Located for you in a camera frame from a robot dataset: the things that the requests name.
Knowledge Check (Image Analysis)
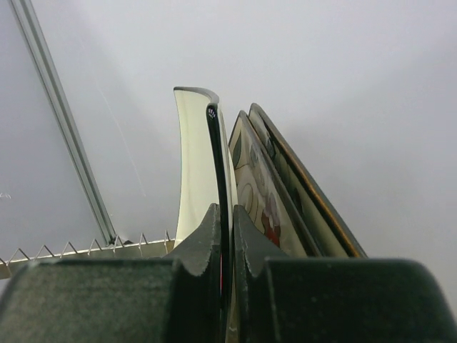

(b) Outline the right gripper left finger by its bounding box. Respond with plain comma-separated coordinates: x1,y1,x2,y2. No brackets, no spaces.
1,204,221,342

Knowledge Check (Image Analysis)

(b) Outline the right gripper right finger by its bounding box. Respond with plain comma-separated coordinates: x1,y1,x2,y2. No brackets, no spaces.
233,205,456,342

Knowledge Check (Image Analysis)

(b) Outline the dark brown square plate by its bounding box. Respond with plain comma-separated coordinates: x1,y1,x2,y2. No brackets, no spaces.
228,110,324,257

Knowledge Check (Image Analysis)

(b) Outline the white square plate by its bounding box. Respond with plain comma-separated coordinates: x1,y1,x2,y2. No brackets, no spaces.
171,86,237,342

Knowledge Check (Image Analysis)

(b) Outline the stainless steel dish rack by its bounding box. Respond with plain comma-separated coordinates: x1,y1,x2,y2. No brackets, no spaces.
1,232,175,280

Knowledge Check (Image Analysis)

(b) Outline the rear floral square plate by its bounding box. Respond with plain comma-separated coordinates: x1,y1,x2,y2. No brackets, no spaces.
248,103,367,258

